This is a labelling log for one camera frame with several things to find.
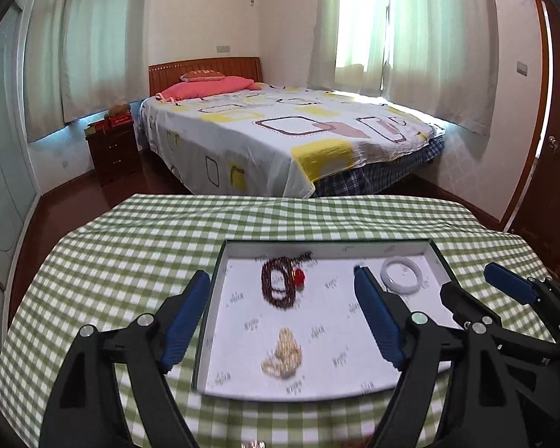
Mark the green checked tablecloth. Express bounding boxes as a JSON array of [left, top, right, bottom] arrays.
[[0, 195, 560, 448]]

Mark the white patterned bed sheet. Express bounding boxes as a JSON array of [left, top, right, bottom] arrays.
[[139, 81, 448, 198]]

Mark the pink pillow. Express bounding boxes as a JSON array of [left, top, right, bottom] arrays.
[[156, 76, 262, 102]]

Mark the blue plaid bed skirt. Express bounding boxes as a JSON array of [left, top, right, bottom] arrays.
[[315, 137, 446, 197]]

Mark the white jade bangle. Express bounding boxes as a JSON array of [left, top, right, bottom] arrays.
[[380, 256, 424, 294]]

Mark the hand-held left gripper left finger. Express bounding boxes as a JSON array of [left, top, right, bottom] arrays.
[[38, 269, 212, 448]]

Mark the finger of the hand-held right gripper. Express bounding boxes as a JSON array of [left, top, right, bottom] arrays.
[[484, 262, 560, 351], [440, 282, 560, 411]]

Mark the green tray with white lining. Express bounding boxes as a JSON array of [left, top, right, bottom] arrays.
[[191, 239, 472, 402]]

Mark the white sheer curtain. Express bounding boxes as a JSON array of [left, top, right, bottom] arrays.
[[60, 0, 150, 124], [23, 0, 82, 143], [383, 0, 500, 138], [308, 0, 393, 94]]

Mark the small red cushion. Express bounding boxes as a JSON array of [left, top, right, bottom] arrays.
[[180, 70, 225, 82]]

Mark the dark wooden nightstand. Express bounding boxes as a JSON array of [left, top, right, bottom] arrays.
[[85, 121, 141, 187]]

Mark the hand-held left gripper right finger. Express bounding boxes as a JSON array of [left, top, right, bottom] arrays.
[[353, 265, 526, 448]]

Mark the pale pink beaded bracelet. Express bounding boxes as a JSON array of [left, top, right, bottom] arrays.
[[260, 327, 304, 379]]

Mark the wooden bed headboard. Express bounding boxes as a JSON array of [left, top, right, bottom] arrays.
[[148, 57, 263, 99]]

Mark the dark red bead bracelet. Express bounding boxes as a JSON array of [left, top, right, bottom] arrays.
[[260, 251, 314, 309]]

